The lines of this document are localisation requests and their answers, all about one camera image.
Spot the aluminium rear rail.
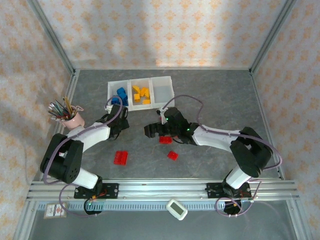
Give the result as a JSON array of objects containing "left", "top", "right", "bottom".
[{"left": 73, "top": 66, "right": 253, "bottom": 72}]

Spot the aluminium mounting rail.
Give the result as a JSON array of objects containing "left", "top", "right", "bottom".
[{"left": 26, "top": 178, "right": 300, "bottom": 202}]

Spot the blue pencil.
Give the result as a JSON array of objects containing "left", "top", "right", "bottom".
[{"left": 48, "top": 106, "right": 68, "bottom": 116}]

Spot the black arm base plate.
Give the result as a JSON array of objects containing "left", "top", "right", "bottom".
[
  {"left": 206, "top": 183, "right": 252, "bottom": 200},
  {"left": 74, "top": 183, "right": 120, "bottom": 200}
]

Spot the white digital timer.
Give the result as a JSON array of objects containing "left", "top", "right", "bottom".
[{"left": 166, "top": 198, "right": 188, "bottom": 221}]

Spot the green pencil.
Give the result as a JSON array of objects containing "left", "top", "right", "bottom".
[{"left": 49, "top": 101, "right": 70, "bottom": 115}]

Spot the pink pencil cup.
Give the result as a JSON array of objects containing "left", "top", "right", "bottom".
[{"left": 61, "top": 104, "right": 86, "bottom": 130}]

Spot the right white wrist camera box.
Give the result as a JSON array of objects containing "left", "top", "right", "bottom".
[{"left": 156, "top": 106, "right": 167, "bottom": 124}]

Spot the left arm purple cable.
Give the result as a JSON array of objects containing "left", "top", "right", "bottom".
[{"left": 42, "top": 96, "right": 125, "bottom": 218}]

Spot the aluminium frame post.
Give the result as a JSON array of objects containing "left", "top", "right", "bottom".
[
  {"left": 26, "top": 0, "right": 77, "bottom": 76},
  {"left": 249, "top": 0, "right": 299, "bottom": 75}
]

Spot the white plastic bin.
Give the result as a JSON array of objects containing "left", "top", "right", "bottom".
[
  {"left": 149, "top": 76, "right": 175, "bottom": 110},
  {"left": 107, "top": 80, "right": 133, "bottom": 113},
  {"left": 128, "top": 78, "right": 154, "bottom": 112}
]

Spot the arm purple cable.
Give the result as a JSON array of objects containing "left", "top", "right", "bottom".
[
  {"left": 42, "top": 96, "right": 125, "bottom": 218},
  {"left": 159, "top": 94, "right": 284, "bottom": 218}
]

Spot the dark grey pencil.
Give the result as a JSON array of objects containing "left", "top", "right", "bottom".
[{"left": 55, "top": 99, "right": 71, "bottom": 114}]

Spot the large red lego brick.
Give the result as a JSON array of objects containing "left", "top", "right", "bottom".
[{"left": 113, "top": 150, "right": 129, "bottom": 166}]

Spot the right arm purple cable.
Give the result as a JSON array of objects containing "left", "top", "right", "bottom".
[{"left": 159, "top": 94, "right": 284, "bottom": 218}]

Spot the red white label card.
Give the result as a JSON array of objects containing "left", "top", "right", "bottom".
[{"left": 43, "top": 202, "right": 69, "bottom": 220}]

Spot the aluminium frame leg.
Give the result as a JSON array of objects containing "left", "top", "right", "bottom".
[
  {"left": 286, "top": 199, "right": 308, "bottom": 240},
  {"left": 13, "top": 201, "right": 38, "bottom": 240}
]

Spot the grey slotted cable duct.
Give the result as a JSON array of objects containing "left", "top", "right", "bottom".
[{"left": 37, "top": 201, "right": 253, "bottom": 212}]

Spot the yellow pencil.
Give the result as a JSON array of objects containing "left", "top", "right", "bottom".
[{"left": 63, "top": 96, "right": 74, "bottom": 113}]

